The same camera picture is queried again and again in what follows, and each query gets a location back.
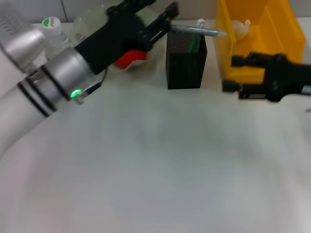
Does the yellow plastic bin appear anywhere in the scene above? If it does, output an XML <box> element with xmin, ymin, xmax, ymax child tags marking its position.
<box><xmin>213</xmin><ymin>0</ymin><xmax>307</xmax><ymax>83</ymax></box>

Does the red-orange toy fruit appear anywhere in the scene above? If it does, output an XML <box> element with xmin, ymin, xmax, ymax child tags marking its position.
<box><xmin>113</xmin><ymin>49</ymin><xmax>148</xmax><ymax>69</ymax></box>

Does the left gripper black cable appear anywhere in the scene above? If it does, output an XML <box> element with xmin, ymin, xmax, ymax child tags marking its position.
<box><xmin>74</xmin><ymin>68</ymin><xmax>109</xmax><ymax>105</ymax></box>

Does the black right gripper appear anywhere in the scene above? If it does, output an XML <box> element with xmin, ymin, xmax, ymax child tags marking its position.
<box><xmin>222</xmin><ymin>51</ymin><xmax>311</xmax><ymax>103</ymax></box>

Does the black mesh pen holder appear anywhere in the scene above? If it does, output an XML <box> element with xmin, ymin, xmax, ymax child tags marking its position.
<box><xmin>166</xmin><ymin>30</ymin><xmax>208</xmax><ymax>90</ymax></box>

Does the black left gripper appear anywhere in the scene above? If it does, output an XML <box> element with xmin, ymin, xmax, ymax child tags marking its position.
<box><xmin>74</xmin><ymin>0</ymin><xmax>181</xmax><ymax>75</ymax></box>

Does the grey glitter pen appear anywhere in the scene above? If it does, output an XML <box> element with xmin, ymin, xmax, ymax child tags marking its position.
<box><xmin>169</xmin><ymin>23</ymin><xmax>228</xmax><ymax>38</ymax></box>

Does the translucent green fruit plate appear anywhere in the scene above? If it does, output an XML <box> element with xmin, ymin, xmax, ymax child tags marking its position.
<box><xmin>72</xmin><ymin>2</ymin><xmax>161</xmax><ymax>73</ymax></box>

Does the mint green pen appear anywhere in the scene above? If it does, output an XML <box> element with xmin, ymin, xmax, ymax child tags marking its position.
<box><xmin>189</xmin><ymin>18</ymin><xmax>206</xmax><ymax>53</ymax></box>

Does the clear bottle with green label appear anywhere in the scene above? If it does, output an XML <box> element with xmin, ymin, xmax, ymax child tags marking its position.
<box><xmin>40</xmin><ymin>17</ymin><xmax>71</xmax><ymax>61</ymax></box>

